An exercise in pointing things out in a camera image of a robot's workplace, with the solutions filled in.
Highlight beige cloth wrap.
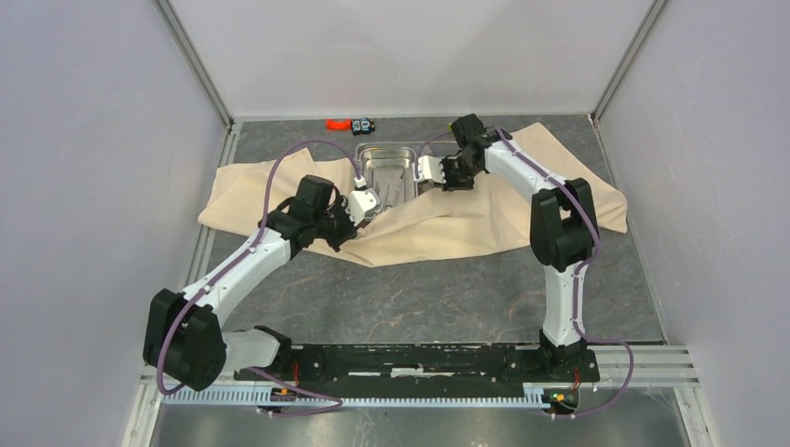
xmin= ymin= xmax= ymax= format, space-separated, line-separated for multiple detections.
xmin=198 ymin=123 xmax=628 ymax=267

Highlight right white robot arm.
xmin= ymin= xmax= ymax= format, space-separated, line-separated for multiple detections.
xmin=439 ymin=114 xmax=600 ymax=380

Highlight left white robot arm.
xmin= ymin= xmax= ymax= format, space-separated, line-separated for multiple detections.
xmin=143 ymin=175 xmax=380 ymax=396

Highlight steel surgical forceps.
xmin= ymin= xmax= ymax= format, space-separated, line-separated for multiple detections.
xmin=366 ymin=169 xmax=388 ymax=205

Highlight steel surgical scissors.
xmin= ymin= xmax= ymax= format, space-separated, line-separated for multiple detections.
xmin=381 ymin=177 xmax=404 ymax=210

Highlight stainless steel inner tray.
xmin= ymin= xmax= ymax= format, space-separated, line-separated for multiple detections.
xmin=356 ymin=142 xmax=418 ymax=216

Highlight orange red tape roll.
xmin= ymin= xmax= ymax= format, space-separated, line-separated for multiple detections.
xmin=325 ymin=119 xmax=352 ymax=131

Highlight small black blue toy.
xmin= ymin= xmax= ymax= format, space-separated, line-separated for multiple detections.
xmin=350 ymin=117 xmax=376 ymax=136

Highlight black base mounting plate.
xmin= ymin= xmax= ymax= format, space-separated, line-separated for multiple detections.
xmin=265 ymin=343 xmax=601 ymax=399

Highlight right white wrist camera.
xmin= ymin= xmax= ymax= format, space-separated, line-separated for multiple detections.
xmin=415 ymin=156 xmax=445 ymax=184

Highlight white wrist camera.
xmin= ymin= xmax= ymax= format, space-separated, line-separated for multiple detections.
xmin=346 ymin=188 xmax=381 ymax=225
xmin=415 ymin=156 xmax=445 ymax=184

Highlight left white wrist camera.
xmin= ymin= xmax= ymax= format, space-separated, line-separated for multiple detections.
xmin=346 ymin=188 xmax=381 ymax=225

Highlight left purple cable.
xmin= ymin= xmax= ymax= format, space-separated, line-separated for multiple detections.
xmin=155 ymin=140 xmax=372 ymax=418

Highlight purple cable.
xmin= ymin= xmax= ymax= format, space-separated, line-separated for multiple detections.
xmin=155 ymin=140 xmax=372 ymax=418
xmin=419 ymin=126 xmax=635 ymax=421

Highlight wire mesh steel basket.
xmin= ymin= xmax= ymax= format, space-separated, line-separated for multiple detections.
xmin=354 ymin=140 xmax=461 ymax=198

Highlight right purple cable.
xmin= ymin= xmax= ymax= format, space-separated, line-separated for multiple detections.
xmin=419 ymin=126 xmax=635 ymax=421

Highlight left aluminium corner post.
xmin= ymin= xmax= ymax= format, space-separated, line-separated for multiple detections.
xmin=153 ymin=0 xmax=235 ymax=129

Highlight aluminium corner post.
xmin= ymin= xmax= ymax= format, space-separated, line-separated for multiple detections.
xmin=589 ymin=0 xmax=671 ymax=129
xmin=153 ymin=0 xmax=235 ymax=129

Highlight white slotted cable duct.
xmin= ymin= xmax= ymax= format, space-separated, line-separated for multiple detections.
xmin=163 ymin=382 xmax=577 ymax=410

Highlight right aluminium corner post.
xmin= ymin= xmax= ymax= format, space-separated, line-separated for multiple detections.
xmin=589 ymin=0 xmax=671 ymax=129

